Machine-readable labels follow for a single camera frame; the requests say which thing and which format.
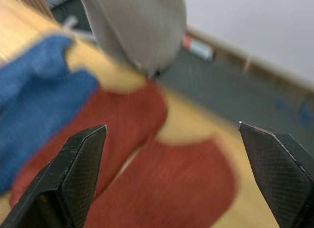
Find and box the blue sock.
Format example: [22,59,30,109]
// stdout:
[0,35,99,196]

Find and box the grey sock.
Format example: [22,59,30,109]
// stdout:
[78,0,188,78]

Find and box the red sock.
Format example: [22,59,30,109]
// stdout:
[78,137,238,228]
[9,82,169,210]

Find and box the wooden baseboard rail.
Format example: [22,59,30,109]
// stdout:
[185,26,314,93]

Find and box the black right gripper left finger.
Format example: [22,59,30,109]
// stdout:
[0,124,108,228]

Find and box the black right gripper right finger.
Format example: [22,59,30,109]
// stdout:
[238,121,314,228]

